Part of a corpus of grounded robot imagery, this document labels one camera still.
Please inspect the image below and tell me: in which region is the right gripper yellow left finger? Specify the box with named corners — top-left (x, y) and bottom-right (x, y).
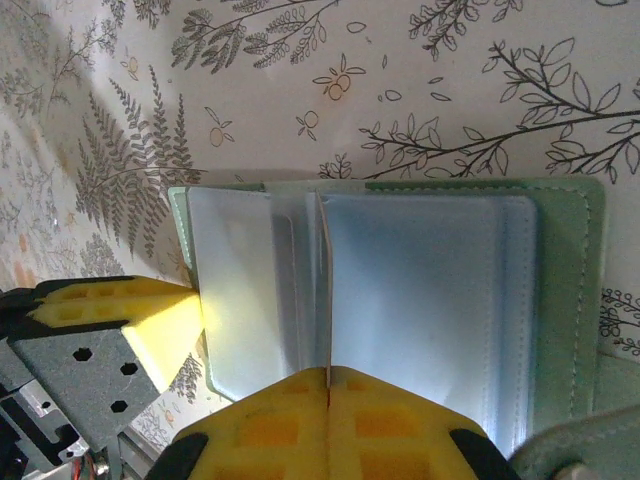
top-left (143, 366), bottom-right (330, 480)

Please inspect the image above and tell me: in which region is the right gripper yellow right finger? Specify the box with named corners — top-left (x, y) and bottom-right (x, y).
top-left (329, 366), bottom-right (522, 480)

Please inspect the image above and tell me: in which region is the thin tan-edged credit card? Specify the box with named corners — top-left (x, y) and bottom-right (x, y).
top-left (314, 188), bottom-right (335, 390)

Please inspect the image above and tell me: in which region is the mint green card holder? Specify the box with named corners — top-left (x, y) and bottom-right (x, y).
top-left (167, 174), bottom-right (640, 480)

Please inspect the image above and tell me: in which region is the floral tablecloth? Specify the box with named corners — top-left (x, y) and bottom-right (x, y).
top-left (0, 0), bottom-right (640, 480)

